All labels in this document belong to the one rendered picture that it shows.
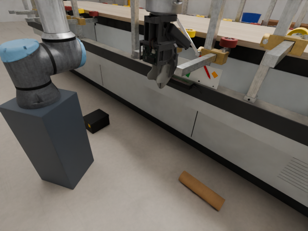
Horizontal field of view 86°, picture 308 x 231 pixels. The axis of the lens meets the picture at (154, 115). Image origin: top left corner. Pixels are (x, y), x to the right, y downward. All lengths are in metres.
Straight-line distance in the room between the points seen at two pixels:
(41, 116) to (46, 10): 0.45
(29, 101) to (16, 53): 0.21
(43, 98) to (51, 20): 0.35
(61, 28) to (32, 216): 1.03
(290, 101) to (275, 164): 0.41
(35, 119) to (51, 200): 0.59
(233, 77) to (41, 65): 0.98
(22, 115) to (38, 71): 0.22
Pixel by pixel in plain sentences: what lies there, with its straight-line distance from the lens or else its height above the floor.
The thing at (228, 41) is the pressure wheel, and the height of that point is 0.90.
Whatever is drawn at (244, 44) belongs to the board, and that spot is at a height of 0.88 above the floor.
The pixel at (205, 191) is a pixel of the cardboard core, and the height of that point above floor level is 0.08.
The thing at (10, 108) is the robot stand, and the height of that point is 0.60.
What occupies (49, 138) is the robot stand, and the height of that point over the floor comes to 0.47.
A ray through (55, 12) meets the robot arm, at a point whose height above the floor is 0.98.
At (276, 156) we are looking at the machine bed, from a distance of 1.24.
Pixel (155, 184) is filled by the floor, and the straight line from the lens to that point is 1.25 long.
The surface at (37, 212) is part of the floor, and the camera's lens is 1.32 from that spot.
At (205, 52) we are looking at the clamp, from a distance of 0.86.
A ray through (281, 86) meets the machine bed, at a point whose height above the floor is 0.73.
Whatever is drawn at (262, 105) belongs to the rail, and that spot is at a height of 0.70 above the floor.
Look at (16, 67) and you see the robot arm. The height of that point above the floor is 0.79.
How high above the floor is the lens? 1.07
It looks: 36 degrees down
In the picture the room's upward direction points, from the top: 4 degrees clockwise
